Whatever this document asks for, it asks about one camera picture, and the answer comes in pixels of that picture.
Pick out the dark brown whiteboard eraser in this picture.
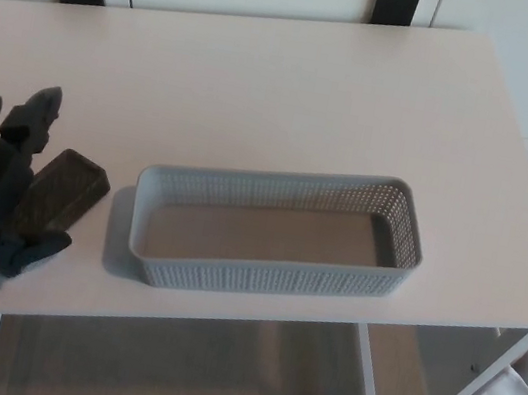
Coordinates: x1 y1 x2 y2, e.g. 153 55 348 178
0 139 117 252

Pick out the grey perforated plastic basket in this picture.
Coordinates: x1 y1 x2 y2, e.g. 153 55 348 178
120 135 436 331

